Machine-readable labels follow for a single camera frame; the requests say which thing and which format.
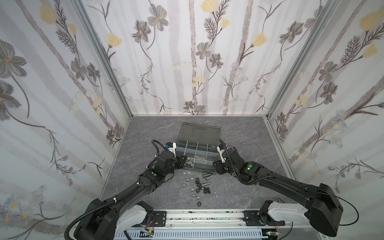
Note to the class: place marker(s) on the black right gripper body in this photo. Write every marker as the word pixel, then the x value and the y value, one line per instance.
pixel 218 165

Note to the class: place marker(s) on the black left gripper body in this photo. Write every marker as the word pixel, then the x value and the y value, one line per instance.
pixel 182 161

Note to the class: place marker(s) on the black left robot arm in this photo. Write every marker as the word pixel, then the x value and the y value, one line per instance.
pixel 100 220

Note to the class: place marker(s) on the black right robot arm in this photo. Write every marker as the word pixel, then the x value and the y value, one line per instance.
pixel 315 205

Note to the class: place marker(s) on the green plastic organizer box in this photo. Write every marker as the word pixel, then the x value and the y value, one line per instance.
pixel 199 143

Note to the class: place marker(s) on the black hex bolt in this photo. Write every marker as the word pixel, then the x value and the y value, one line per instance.
pixel 206 190

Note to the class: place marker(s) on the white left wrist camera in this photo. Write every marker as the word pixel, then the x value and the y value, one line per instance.
pixel 171 147

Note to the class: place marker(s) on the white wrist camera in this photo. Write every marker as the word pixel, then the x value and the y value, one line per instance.
pixel 221 151
pixel 171 147

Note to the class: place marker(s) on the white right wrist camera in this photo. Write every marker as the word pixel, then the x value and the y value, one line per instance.
pixel 221 151

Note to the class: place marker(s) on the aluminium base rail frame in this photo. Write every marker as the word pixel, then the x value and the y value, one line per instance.
pixel 138 218

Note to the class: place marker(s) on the white perforated cable duct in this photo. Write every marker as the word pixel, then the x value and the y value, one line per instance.
pixel 198 234

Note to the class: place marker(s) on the left aluminium corner post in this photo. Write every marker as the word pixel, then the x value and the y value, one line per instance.
pixel 101 53

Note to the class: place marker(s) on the aluminium corner post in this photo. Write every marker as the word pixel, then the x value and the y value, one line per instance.
pixel 101 53
pixel 314 35

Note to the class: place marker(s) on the right aluminium corner post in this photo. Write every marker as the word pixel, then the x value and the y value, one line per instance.
pixel 314 35

